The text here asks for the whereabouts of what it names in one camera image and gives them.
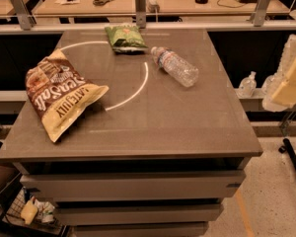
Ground grey drawer cabinet table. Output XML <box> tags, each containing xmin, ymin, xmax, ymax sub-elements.
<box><xmin>0</xmin><ymin>29</ymin><xmax>261</xmax><ymax>237</ymax></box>

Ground green snack bag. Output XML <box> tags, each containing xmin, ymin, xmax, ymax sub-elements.
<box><xmin>105</xmin><ymin>25</ymin><xmax>148</xmax><ymax>52</ymax></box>

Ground clear sanitizer bottle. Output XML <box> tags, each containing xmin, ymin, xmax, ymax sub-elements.
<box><xmin>261</xmin><ymin>75</ymin><xmax>274</xmax><ymax>94</ymax></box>
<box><xmin>238</xmin><ymin>71</ymin><xmax>257</xmax><ymax>98</ymax></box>

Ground black floor stand leg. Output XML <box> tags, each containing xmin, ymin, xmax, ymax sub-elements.
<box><xmin>278</xmin><ymin>138</ymin><xmax>296</xmax><ymax>172</ymax></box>

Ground right clear sanitizer bottle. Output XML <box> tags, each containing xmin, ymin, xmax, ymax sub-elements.
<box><xmin>261</xmin><ymin>75</ymin><xmax>274</xmax><ymax>94</ymax></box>

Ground clear plastic water bottle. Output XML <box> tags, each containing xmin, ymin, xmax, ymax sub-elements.
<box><xmin>151</xmin><ymin>46</ymin><xmax>199</xmax><ymax>88</ymax></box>

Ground left clear sanitizer bottle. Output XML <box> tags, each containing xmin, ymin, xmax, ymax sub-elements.
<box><xmin>238</xmin><ymin>71</ymin><xmax>257</xmax><ymax>98</ymax></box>

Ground white power strip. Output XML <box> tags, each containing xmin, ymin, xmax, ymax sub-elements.
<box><xmin>146</xmin><ymin>0</ymin><xmax>160</xmax><ymax>13</ymax></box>

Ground middle metal bracket post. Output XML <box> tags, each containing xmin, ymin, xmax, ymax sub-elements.
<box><xmin>135</xmin><ymin>0</ymin><xmax>146</xmax><ymax>29</ymax></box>

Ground black wire basket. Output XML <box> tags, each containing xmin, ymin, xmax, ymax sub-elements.
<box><xmin>6</xmin><ymin>188</ymin><xmax>63</xmax><ymax>234</ymax></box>

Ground right metal bracket post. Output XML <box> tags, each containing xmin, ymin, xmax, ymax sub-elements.
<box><xmin>250</xmin><ymin>0</ymin><xmax>270</xmax><ymax>27</ymax></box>

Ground black handled scissors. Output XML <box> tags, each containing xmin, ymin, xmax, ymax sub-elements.
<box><xmin>93</xmin><ymin>0</ymin><xmax>114</xmax><ymax>6</ymax></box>

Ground left metal bracket post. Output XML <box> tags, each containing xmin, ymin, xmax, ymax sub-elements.
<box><xmin>10</xmin><ymin>0</ymin><xmax>36</xmax><ymax>31</ymax></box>

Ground brown sea salt chip bag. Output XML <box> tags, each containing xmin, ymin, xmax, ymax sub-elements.
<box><xmin>25</xmin><ymin>49</ymin><xmax>109</xmax><ymax>142</ymax></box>

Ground black cable on desk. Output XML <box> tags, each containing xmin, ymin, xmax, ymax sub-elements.
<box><xmin>216</xmin><ymin>0</ymin><xmax>243</xmax><ymax>9</ymax></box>

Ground metal bracket post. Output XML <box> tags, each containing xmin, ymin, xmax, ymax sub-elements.
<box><xmin>250</xmin><ymin>0</ymin><xmax>270</xmax><ymax>27</ymax></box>
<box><xmin>135</xmin><ymin>0</ymin><xmax>146</xmax><ymax>29</ymax></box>
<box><xmin>10</xmin><ymin>0</ymin><xmax>36</xmax><ymax>31</ymax></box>

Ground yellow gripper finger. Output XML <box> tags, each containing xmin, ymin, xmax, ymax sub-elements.
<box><xmin>261</xmin><ymin>34</ymin><xmax>296</xmax><ymax>113</ymax></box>

